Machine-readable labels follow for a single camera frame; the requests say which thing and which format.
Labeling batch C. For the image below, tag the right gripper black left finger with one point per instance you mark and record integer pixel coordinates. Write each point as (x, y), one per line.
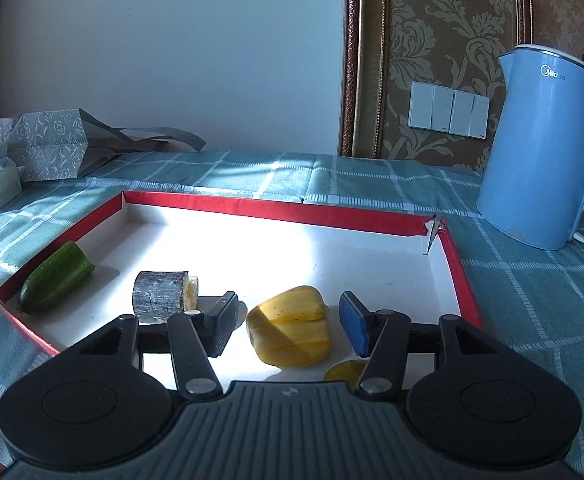
(191, 338)

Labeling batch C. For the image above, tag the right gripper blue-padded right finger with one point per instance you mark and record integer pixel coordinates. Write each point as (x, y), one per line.
(386, 338)

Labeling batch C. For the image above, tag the grey-skinned eggplant piece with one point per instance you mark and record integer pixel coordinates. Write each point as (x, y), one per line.
(156, 296)

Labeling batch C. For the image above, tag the short green cucumber piece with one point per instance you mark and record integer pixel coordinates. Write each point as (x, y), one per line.
(54, 279)

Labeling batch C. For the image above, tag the red shallow cardboard box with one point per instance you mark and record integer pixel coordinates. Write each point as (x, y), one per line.
(254, 248)

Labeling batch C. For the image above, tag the teal checked bed cover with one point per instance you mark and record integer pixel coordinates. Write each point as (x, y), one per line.
(529, 299)

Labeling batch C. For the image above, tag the light blue electric kettle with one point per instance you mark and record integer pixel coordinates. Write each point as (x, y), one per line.
(533, 184)

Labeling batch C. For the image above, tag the grey patterned paper bag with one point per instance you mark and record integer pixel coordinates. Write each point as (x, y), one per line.
(68, 144)

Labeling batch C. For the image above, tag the white wall switch panel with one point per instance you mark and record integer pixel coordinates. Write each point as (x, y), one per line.
(446, 110)

